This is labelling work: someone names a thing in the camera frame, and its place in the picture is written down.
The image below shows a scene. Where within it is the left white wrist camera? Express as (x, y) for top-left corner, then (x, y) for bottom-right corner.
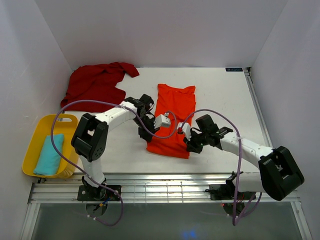
(153, 113), (171, 129)

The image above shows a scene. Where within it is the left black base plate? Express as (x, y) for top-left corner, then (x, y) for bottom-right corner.
(76, 185), (122, 202)

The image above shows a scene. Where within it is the teal folded t shirt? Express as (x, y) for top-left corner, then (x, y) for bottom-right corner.
(33, 135), (61, 176)

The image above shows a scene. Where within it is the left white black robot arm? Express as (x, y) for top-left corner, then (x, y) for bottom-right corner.
(71, 94), (158, 200)

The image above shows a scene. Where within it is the dark red t shirt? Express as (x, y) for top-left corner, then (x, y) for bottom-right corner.
(60, 62), (140, 108)

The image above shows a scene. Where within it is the aluminium rail frame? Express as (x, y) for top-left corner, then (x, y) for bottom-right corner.
(21, 67), (312, 240)

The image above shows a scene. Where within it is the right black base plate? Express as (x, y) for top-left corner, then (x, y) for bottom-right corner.
(204, 184), (256, 202)

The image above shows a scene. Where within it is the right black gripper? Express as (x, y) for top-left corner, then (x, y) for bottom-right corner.
(183, 129), (209, 154)

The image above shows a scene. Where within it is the orange t shirt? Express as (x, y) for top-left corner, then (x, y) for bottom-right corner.
(146, 83), (197, 160)

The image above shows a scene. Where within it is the blue table label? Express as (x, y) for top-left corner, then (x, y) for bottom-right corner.
(225, 67), (243, 72)

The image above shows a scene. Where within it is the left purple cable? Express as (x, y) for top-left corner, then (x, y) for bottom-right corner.
(49, 99), (178, 227)

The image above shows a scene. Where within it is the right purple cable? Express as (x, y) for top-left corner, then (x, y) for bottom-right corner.
(176, 108), (263, 226)

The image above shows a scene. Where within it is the purple cable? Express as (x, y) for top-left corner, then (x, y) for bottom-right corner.
(176, 108), (263, 226)
(49, 99), (178, 227)

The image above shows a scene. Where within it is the yellow plastic tray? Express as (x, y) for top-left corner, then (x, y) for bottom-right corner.
(22, 113), (78, 179)

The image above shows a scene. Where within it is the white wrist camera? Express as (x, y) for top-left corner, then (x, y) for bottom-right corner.
(153, 113), (171, 129)
(176, 122), (191, 143)

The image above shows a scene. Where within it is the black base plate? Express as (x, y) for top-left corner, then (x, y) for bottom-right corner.
(204, 184), (256, 202)
(76, 185), (122, 202)

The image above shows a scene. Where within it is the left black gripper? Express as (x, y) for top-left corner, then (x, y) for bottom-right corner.
(133, 114), (160, 143)

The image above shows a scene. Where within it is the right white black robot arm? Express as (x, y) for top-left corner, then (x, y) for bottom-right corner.
(177, 114), (305, 201)

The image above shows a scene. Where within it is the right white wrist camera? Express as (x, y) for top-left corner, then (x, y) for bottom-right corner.
(176, 122), (191, 143)

